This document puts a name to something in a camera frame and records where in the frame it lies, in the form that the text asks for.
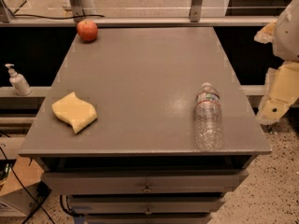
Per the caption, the white pump dispenser bottle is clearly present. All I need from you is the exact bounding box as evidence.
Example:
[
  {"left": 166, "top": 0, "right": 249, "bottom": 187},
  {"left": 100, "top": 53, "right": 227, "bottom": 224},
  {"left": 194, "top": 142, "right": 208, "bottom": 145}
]
[{"left": 5, "top": 63, "right": 32, "bottom": 96}]

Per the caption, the grey drawer cabinet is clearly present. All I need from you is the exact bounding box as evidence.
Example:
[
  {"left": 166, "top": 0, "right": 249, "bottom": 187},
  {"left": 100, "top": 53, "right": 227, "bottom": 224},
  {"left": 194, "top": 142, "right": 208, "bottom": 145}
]
[{"left": 21, "top": 27, "right": 271, "bottom": 224}]

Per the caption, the black cable on floor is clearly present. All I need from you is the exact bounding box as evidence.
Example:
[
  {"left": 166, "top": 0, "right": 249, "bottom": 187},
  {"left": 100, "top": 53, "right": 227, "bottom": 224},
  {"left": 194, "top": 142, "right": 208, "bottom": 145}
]
[{"left": 0, "top": 145, "right": 57, "bottom": 224}]

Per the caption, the red apple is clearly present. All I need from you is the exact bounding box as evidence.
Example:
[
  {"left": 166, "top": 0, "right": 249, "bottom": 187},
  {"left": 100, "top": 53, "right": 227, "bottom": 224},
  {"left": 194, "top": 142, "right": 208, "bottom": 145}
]
[{"left": 77, "top": 20, "right": 98, "bottom": 42}]

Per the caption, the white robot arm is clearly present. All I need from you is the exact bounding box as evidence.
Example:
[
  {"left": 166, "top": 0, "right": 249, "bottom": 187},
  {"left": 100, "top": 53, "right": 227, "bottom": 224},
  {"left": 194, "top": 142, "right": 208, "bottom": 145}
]
[{"left": 254, "top": 0, "right": 299, "bottom": 125}]

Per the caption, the black cable on shelf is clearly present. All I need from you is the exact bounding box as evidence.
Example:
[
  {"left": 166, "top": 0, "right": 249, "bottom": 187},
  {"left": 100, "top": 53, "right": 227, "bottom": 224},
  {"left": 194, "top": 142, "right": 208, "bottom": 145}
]
[{"left": 12, "top": 13, "right": 106, "bottom": 21}]

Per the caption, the grey metal frame rail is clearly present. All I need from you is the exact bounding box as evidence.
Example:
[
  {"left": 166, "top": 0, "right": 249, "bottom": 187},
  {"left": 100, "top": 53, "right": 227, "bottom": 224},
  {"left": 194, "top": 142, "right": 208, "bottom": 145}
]
[{"left": 0, "top": 0, "right": 278, "bottom": 28}]

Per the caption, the yellow wavy sponge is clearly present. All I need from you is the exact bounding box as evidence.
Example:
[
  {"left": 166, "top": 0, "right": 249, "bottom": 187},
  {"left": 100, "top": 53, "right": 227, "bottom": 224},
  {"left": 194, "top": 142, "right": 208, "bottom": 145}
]
[{"left": 51, "top": 91, "right": 97, "bottom": 133}]

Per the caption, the drawer knob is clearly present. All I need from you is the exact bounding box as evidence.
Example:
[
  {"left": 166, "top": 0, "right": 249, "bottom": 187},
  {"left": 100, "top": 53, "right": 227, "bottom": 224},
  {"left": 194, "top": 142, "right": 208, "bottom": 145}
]
[
  {"left": 142, "top": 185, "right": 151, "bottom": 193},
  {"left": 145, "top": 208, "right": 152, "bottom": 216}
]

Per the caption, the top drawer knob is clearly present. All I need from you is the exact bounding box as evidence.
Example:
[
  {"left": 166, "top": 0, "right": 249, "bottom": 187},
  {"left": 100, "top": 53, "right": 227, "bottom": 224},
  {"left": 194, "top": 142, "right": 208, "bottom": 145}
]
[{"left": 142, "top": 185, "right": 151, "bottom": 193}]

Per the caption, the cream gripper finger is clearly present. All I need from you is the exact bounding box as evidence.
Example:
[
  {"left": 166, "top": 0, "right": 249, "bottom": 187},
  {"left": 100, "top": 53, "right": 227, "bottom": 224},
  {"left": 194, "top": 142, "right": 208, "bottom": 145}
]
[{"left": 256, "top": 61, "right": 299, "bottom": 125}]

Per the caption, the cardboard box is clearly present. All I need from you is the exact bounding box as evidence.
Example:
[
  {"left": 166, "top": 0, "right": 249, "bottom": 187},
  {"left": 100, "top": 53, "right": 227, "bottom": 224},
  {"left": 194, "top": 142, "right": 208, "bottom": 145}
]
[{"left": 0, "top": 157, "right": 43, "bottom": 217}]

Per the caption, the clear plastic water bottle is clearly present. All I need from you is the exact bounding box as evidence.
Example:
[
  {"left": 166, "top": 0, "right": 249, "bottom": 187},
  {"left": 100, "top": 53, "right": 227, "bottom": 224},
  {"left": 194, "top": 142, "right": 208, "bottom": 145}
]
[{"left": 195, "top": 82, "right": 223, "bottom": 151}]

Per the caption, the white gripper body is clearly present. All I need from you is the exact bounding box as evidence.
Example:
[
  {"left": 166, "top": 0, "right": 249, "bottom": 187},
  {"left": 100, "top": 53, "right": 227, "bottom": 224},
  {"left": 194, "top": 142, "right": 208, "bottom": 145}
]
[{"left": 254, "top": 21, "right": 276, "bottom": 44}]

